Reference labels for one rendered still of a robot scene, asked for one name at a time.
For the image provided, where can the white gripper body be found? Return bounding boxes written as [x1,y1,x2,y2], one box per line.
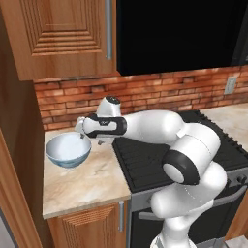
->
[74,117,86,135]

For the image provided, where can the white and blue bowl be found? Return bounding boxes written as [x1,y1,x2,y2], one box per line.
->
[45,131,93,170]

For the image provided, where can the tall wooden cupboard side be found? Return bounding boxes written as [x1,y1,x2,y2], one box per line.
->
[0,9,55,248]

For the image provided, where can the black hob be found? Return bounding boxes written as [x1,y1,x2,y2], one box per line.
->
[111,109,248,195]

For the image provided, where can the wooden base cupboard door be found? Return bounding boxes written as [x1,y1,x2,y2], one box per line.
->
[47,201,129,248]

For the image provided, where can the black oven door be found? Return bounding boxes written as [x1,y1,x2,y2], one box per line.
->
[128,190,241,248]

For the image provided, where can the black microwave oven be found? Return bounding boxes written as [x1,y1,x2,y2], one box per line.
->
[115,0,248,78]

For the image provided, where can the black oven knob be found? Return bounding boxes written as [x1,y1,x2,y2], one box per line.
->
[236,173,248,185]

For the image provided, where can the wooden base cupboard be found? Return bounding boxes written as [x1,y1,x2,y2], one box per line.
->
[225,190,248,241]

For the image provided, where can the wooden wall cupboard door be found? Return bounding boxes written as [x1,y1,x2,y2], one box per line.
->
[0,0,117,82]

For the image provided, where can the silver base cupboard handle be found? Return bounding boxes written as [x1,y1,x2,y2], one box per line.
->
[117,200,125,233]

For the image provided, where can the silver wall cupboard handle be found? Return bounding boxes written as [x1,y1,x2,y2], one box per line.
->
[105,0,113,61]

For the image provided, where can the silver oven door handle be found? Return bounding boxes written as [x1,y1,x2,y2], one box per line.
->
[138,185,248,222]

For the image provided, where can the grey wall socket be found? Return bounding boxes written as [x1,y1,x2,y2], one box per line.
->
[224,76,238,96]

